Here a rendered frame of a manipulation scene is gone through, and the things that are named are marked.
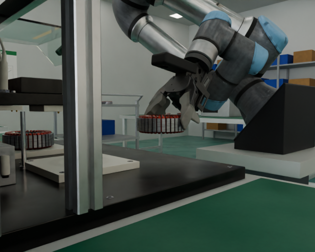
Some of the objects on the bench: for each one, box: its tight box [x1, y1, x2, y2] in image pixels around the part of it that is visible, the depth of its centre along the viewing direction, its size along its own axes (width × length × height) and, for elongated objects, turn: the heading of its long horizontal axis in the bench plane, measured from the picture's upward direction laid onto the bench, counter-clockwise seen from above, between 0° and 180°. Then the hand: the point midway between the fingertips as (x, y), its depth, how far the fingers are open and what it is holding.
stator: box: [2, 130, 54, 150], centre depth 69 cm, size 11×11×4 cm
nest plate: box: [15, 144, 64, 160], centre depth 69 cm, size 15×15×1 cm
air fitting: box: [0, 155, 10, 179], centre depth 39 cm, size 1×1×3 cm
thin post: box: [19, 112, 27, 170], centre depth 51 cm, size 2×2×10 cm
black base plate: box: [0, 140, 245, 252], centre depth 60 cm, size 47×64×2 cm
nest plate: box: [25, 154, 140, 183], centre depth 52 cm, size 15×15×1 cm
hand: (159, 125), depth 65 cm, fingers closed on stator, 13 cm apart
